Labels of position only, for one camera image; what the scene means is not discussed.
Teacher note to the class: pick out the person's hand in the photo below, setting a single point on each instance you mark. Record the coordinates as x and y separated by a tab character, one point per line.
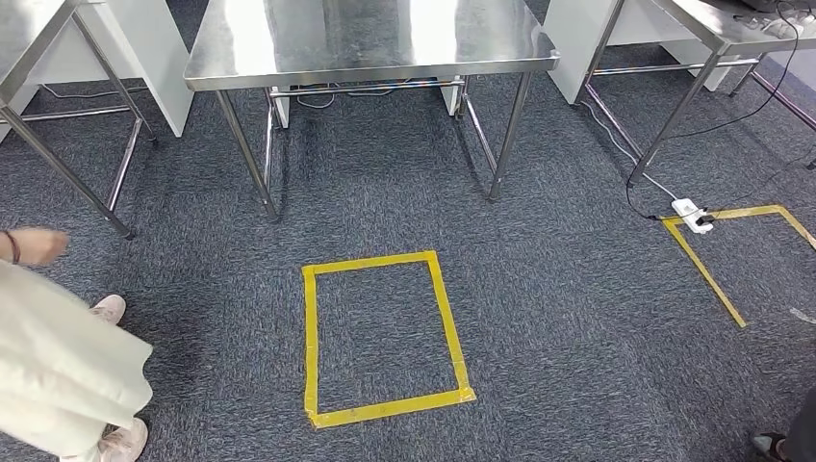
41	247

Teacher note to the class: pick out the stainless steel workbench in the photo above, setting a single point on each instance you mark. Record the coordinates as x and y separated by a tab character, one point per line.
701	22
350	32
25	32

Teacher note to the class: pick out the dark wrist band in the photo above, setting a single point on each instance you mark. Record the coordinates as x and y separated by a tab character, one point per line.
13	248

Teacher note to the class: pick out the person's foot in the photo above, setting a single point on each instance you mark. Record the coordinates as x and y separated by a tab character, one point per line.
127	443
109	309
768	446

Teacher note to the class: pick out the white panel board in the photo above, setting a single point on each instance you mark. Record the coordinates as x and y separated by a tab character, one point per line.
159	57
567	38

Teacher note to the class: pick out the yellow floor tape square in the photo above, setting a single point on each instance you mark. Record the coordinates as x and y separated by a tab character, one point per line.
310	331
701	271

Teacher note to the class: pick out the white power strip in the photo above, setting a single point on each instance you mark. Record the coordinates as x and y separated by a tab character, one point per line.
685	207

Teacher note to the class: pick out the black bag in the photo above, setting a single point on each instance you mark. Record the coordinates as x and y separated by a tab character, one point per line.
762	5

